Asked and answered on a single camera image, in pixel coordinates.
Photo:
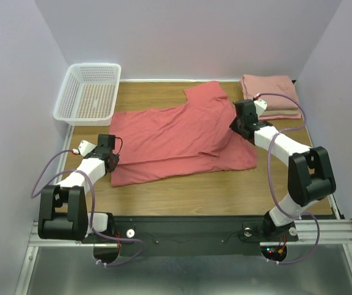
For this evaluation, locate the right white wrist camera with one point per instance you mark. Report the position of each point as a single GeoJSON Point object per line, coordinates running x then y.
{"type": "Point", "coordinates": [260, 105]}

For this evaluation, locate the pink folded shirt top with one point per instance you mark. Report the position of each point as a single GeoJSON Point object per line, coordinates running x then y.
{"type": "Point", "coordinates": [253, 85]}

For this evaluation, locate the pink folded shirt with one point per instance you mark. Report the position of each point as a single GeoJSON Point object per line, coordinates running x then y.
{"type": "Point", "coordinates": [276, 117]}
{"type": "Point", "coordinates": [253, 85]}

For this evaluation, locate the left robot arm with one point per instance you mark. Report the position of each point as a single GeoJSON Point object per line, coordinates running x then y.
{"type": "Point", "coordinates": [63, 213]}

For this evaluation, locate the aluminium frame rail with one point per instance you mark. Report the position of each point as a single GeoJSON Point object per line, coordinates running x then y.
{"type": "Point", "coordinates": [319, 262]}

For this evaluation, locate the white plastic basket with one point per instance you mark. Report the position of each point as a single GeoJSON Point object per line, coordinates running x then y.
{"type": "Point", "coordinates": [88, 94]}

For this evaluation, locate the pink folded shirt bottom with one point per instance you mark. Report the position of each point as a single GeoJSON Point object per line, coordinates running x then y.
{"type": "Point", "coordinates": [276, 117]}

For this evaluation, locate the red t shirt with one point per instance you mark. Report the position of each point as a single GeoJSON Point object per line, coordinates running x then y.
{"type": "Point", "coordinates": [191, 138]}

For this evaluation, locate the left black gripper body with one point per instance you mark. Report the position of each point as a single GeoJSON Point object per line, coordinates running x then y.
{"type": "Point", "coordinates": [114, 163]}

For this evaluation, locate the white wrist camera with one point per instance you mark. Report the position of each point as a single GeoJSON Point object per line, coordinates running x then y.
{"type": "Point", "coordinates": [84, 148]}
{"type": "Point", "coordinates": [260, 105]}

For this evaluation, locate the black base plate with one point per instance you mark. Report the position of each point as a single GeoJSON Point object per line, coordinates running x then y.
{"type": "Point", "coordinates": [156, 236]}

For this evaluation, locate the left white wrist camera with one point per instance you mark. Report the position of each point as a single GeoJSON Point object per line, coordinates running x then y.
{"type": "Point", "coordinates": [84, 148]}

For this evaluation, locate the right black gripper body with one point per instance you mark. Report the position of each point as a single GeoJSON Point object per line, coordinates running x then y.
{"type": "Point", "coordinates": [237, 126]}

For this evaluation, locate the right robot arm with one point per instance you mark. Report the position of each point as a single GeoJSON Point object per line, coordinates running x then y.
{"type": "Point", "coordinates": [309, 172]}

